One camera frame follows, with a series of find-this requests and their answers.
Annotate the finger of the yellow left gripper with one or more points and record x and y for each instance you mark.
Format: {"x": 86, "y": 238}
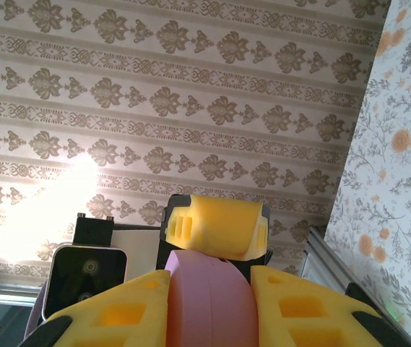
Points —
{"x": 219, "y": 224}

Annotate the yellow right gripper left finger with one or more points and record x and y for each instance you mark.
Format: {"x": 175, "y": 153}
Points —
{"x": 125, "y": 300}

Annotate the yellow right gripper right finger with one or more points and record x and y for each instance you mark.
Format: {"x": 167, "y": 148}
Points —
{"x": 299, "y": 300}

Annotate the pink earbud charging case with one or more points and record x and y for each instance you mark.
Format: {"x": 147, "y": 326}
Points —
{"x": 212, "y": 300}

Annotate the aluminium front rail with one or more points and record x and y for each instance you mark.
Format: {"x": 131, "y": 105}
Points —
{"x": 326, "y": 260}

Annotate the aluminium frame post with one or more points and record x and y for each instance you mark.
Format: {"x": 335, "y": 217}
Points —
{"x": 6, "y": 291}

